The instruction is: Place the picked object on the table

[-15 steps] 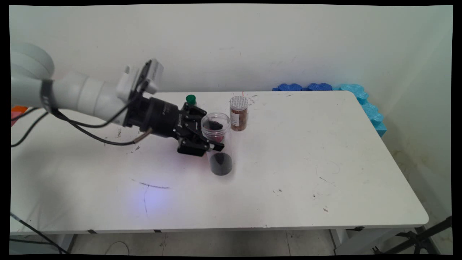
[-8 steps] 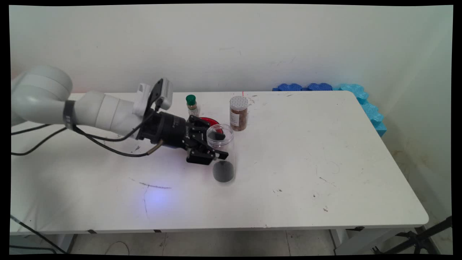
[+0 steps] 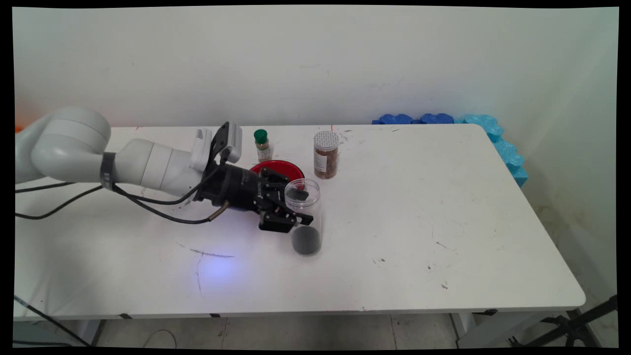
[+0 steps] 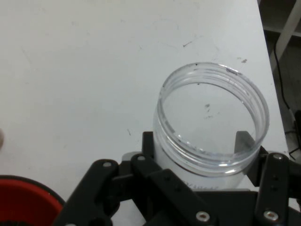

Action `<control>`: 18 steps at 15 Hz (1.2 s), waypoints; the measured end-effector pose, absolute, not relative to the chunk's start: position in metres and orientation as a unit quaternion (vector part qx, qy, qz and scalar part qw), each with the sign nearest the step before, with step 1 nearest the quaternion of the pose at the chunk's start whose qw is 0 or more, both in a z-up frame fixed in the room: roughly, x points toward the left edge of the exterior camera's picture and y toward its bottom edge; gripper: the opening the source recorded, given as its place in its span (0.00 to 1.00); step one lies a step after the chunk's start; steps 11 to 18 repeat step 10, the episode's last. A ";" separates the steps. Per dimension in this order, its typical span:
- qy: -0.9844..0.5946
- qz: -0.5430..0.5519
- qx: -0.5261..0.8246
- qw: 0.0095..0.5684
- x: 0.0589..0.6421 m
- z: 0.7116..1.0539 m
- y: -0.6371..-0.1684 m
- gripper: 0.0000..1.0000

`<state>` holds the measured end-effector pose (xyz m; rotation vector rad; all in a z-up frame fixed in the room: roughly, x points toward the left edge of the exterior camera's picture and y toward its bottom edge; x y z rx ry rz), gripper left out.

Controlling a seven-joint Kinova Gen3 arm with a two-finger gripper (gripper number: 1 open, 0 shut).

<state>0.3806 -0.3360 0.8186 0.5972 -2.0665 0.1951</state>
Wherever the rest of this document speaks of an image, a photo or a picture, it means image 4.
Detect thin black cable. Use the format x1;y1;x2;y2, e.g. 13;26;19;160
274;50;301;156

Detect white furniture leg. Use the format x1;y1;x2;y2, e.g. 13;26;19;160
275;0;301;56

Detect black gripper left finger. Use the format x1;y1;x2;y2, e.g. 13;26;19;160
53;131;221;226

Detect tall clear jar black seeds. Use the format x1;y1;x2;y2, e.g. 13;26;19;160
152;61;270;191

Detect red bowl with black seeds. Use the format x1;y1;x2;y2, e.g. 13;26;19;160
0;174;66;226

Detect white low shelf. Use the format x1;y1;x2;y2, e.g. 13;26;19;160
258;0;301;38

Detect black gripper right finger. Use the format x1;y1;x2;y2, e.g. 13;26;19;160
234;130;301;226

